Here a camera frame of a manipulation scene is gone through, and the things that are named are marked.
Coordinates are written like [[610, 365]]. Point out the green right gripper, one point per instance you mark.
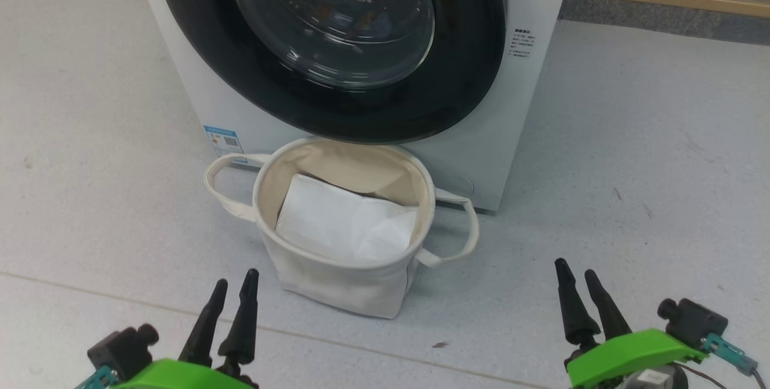
[[625, 356]]

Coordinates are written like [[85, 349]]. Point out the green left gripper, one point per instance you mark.
[[180, 377]]

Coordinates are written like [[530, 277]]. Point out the black round glass washer door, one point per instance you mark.
[[469, 52]]

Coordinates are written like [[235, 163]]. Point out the cream canvas laundry basket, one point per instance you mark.
[[337, 287]]

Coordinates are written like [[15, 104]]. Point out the white front-load washing machine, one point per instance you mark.
[[532, 112]]

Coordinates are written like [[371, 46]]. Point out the white folded sheet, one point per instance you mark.
[[343, 220]]

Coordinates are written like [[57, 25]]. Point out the blue energy label sticker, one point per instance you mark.
[[224, 142]]

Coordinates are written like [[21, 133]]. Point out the small black text sticker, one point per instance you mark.
[[520, 43]]

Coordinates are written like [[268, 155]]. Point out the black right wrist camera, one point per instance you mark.
[[692, 320]]

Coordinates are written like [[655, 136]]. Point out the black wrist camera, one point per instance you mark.
[[692, 320], [120, 347]]

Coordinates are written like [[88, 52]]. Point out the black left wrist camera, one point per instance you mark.
[[120, 347]]

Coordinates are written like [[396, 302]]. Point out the teal left camera connector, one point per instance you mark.
[[96, 380]]

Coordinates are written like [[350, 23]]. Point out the teal camera connector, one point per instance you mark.
[[728, 353], [96, 380]]

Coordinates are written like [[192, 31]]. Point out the teal right camera connector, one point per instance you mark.
[[728, 353]]

